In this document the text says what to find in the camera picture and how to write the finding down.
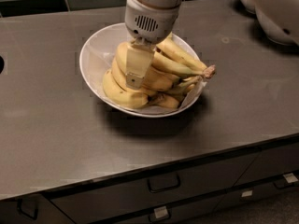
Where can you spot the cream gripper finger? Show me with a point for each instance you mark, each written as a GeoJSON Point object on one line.
{"type": "Point", "coordinates": [139, 58]}

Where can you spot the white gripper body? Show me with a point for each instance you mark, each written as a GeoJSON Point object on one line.
{"type": "Point", "coordinates": [151, 21]}

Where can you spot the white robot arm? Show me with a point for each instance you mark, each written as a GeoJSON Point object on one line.
{"type": "Point", "coordinates": [284, 13]}

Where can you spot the green-stemmed centre banana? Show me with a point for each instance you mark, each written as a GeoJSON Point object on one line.
{"type": "Point", "coordinates": [175, 79]}

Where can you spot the small bottom yellow banana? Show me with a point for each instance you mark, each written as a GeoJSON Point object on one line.
{"type": "Point", "coordinates": [164, 100]}

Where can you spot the upper middle drawer handle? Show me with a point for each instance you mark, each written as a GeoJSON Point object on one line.
{"type": "Point", "coordinates": [161, 183]}

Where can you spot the drawer handle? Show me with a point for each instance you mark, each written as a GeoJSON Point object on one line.
{"type": "Point", "coordinates": [27, 209]}
{"type": "Point", "coordinates": [161, 183]}
{"type": "Point", "coordinates": [289, 180]}
{"type": "Point", "coordinates": [159, 214]}

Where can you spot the lower middle drawer handle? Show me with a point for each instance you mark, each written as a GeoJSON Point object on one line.
{"type": "Point", "coordinates": [159, 214]}

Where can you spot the left drawer handle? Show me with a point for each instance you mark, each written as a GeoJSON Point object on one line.
{"type": "Point", "coordinates": [27, 209]}

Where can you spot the right drawer handle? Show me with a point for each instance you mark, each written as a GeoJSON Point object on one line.
{"type": "Point", "coordinates": [289, 180]}

